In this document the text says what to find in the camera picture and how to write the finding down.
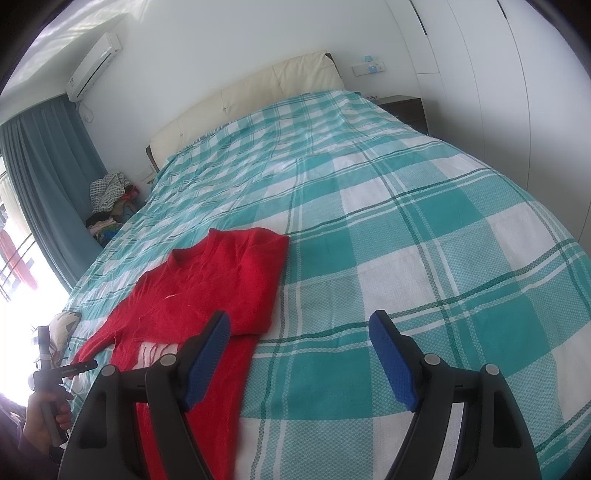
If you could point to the white air conditioner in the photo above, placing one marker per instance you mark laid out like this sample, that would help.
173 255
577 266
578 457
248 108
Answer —
92 64

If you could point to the red sweater with white rabbit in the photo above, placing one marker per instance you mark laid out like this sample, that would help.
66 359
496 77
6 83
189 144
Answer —
217 281

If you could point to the blue curtain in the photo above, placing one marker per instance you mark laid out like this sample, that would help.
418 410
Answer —
51 184

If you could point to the white wall switch panel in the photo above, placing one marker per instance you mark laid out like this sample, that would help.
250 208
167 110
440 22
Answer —
369 68

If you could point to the white wardrobe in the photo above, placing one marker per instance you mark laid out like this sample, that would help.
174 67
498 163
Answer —
508 69

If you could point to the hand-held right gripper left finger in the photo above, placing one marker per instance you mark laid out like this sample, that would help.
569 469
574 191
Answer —
207 360

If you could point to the cream padded headboard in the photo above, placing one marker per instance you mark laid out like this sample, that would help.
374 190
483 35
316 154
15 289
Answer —
258 87

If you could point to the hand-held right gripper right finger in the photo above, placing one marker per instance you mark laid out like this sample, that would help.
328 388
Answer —
392 360

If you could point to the pile of colourful clothes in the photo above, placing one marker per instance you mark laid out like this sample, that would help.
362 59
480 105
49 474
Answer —
106 226

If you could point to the dark nightstand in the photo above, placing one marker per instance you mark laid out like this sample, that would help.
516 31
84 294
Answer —
406 113

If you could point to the bed with teal plaid sheet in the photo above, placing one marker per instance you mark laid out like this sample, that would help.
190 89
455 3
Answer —
415 230

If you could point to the grey checked cloth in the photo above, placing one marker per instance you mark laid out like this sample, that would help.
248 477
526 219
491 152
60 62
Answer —
108 189

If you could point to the red hanging garment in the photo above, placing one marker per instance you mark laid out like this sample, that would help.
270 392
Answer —
18 267

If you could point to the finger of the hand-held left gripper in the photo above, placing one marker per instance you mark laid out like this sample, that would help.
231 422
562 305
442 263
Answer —
78 368

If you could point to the person's left hand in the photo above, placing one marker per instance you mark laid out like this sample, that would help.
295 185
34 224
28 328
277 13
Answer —
34 424

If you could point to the patterned beige pillow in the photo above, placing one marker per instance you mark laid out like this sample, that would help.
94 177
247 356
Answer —
62 330

